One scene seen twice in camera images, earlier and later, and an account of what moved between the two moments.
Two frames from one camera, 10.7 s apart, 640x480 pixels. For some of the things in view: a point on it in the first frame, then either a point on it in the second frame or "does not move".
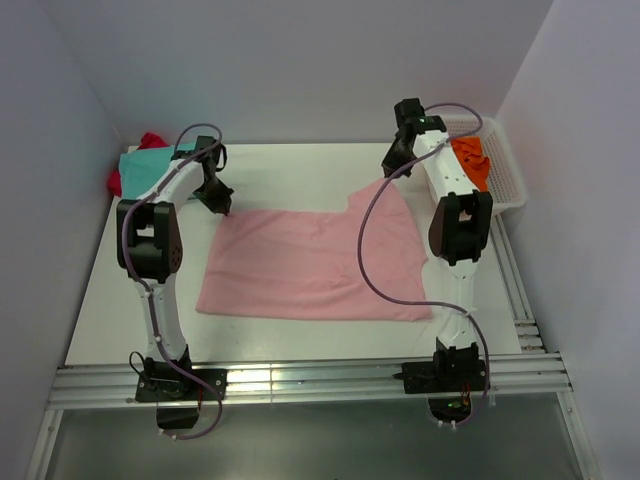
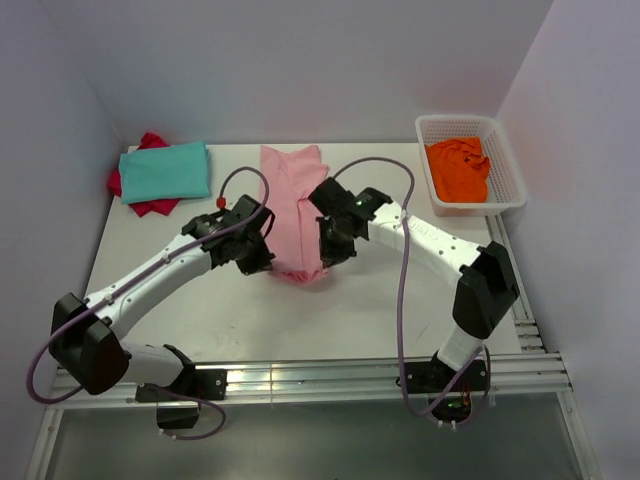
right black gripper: (390, 166) → (329, 253)
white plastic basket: (502, 181) does not move
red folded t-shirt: (148, 140) does not move
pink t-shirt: (303, 264) → (293, 172)
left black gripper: (222, 204) → (261, 262)
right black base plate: (450, 376) does not move
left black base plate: (178, 385) does not move
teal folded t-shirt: (140, 168) does not move
